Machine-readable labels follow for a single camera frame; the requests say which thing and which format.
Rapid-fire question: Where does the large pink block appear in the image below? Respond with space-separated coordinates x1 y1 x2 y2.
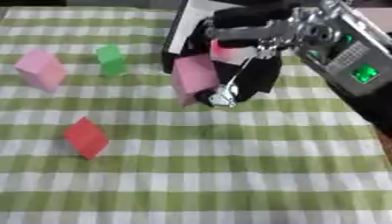
13 48 69 93
170 53 222 107

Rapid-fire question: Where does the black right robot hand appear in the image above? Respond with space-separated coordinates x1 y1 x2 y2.
184 2 300 109

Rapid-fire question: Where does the pale red block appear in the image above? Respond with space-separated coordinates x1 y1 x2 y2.
209 39 261 66

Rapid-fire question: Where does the black box with white inside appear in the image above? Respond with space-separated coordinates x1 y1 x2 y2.
160 0 308 75

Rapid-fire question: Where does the green block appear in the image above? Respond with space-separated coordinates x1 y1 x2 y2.
94 43 129 78

